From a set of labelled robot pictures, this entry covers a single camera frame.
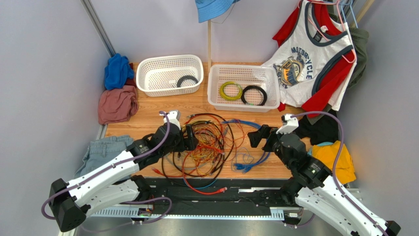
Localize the blue ethernet cable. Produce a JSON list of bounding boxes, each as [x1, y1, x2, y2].
[[222, 118, 272, 174]]

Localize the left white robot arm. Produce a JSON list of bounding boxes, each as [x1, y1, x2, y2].
[[45, 123, 198, 232]]

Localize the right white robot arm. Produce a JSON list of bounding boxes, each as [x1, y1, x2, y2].
[[248, 125, 401, 236]]

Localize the right white plastic basket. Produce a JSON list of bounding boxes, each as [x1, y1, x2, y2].
[[208, 64, 280, 113]]

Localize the white plastic basket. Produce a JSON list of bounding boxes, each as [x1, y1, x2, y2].
[[208, 64, 280, 113], [136, 54, 204, 97]]

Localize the black cloth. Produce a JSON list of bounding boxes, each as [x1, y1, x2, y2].
[[294, 112, 339, 145]]

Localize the left white plastic basket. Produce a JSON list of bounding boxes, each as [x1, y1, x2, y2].
[[136, 54, 204, 97]]

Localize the pink cloth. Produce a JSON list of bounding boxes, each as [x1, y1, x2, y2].
[[98, 85, 139, 125]]

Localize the yellow cloth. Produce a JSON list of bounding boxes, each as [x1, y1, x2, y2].
[[308, 141, 356, 184]]

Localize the light blue jeans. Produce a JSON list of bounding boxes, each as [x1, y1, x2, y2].
[[74, 135, 134, 178]]

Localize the white motorcycle tank top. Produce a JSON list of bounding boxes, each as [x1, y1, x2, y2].
[[262, 0, 358, 112]]

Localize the blue cloth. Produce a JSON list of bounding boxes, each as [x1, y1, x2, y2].
[[104, 53, 134, 90]]

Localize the red shirt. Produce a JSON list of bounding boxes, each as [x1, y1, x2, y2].
[[272, 3, 358, 118]]

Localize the blue bucket hat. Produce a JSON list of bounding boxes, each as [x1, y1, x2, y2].
[[195, 0, 239, 23]]

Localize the dark green garment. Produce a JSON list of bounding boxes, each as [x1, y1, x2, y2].
[[327, 13, 370, 89]]

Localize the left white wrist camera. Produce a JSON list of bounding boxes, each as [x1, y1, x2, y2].
[[159, 110, 181, 129]]

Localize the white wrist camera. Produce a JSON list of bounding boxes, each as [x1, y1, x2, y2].
[[159, 110, 181, 129], [276, 114, 299, 135]]

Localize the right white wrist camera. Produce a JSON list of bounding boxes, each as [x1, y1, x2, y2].
[[276, 114, 299, 135]]

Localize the yellow cable bundle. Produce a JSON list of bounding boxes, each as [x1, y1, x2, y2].
[[183, 120, 227, 171]]

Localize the thick black cable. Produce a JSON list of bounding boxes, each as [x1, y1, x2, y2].
[[162, 113, 235, 188]]

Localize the black coiled cable right basket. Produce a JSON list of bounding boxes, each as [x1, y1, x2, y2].
[[240, 85, 268, 106]]

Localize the black coiled cable basket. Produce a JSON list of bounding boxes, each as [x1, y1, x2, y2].
[[240, 85, 268, 106], [177, 75, 199, 89]]

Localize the thin blue wire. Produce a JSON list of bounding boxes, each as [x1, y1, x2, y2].
[[183, 177, 218, 190]]

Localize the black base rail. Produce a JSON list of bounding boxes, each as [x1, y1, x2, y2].
[[70, 177, 360, 227]]

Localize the black coiled cable left basket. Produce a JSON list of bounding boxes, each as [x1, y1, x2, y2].
[[177, 75, 199, 89]]

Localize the yellow coiled cable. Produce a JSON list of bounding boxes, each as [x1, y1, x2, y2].
[[219, 81, 243, 101]]

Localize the aluminium frame post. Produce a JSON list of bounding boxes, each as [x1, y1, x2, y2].
[[80, 0, 116, 57]]

